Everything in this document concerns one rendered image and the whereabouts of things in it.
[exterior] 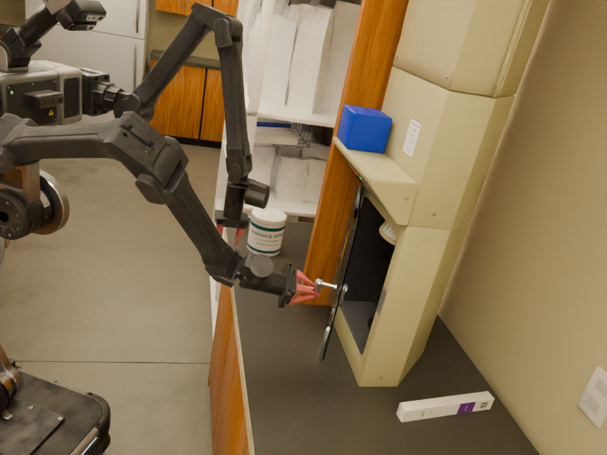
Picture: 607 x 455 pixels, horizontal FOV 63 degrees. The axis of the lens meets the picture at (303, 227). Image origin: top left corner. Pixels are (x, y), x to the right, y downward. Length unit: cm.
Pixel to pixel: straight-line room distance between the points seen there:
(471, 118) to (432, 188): 16
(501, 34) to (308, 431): 93
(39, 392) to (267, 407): 126
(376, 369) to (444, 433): 22
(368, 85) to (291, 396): 83
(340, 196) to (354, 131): 29
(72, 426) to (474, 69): 182
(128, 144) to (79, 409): 148
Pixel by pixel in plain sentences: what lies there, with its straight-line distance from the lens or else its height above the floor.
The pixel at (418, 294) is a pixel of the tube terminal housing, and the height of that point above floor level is 123.
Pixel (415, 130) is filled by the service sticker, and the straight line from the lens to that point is 115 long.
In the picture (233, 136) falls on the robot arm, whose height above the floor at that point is 144.
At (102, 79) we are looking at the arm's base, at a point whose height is 150.
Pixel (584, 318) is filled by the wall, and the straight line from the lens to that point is 133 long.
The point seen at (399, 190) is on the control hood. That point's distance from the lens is 108.
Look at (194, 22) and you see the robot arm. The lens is 146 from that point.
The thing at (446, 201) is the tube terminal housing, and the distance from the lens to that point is 114.
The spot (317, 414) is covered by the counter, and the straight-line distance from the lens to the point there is 126.
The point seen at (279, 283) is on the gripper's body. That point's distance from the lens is 123.
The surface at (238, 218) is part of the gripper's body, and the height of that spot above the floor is 119.
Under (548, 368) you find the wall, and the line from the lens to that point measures 142.
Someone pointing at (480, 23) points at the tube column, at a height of 184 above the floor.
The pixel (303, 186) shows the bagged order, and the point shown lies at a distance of 241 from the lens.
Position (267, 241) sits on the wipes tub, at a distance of 181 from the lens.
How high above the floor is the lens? 181
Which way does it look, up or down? 24 degrees down
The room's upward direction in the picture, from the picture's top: 12 degrees clockwise
